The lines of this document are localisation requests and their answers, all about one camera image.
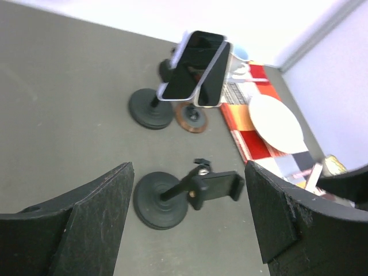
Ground wooden base phone stand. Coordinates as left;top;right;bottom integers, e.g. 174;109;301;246
175;102;208;133

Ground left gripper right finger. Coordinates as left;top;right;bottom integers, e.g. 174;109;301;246
245;161;367;275

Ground phone with lavender case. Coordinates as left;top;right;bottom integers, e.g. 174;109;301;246
156;30;226;101

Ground light blue cup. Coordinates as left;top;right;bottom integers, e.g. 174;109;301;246
228;44;250;79

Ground small patterned bowl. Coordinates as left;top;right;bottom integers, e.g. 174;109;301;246
322;155;347;177

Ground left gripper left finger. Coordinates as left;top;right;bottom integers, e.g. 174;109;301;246
1;162;135;275

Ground pink handled fork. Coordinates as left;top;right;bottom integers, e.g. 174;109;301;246
291;169;312;179

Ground patchwork placemat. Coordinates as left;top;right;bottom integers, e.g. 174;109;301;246
220;61;315;189

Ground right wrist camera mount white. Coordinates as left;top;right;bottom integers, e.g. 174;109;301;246
305;163;323;193

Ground black clamp phone stand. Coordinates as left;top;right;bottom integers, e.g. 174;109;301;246
128;48;176;131

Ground pink handled knife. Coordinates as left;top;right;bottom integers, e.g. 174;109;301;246
227;78;269;83

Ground phone with white case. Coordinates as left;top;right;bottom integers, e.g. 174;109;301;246
193;41;231;108

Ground white plate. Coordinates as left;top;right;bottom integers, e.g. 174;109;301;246
248;94;307;154

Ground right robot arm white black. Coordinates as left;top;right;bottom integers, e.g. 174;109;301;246
317;166;368;211

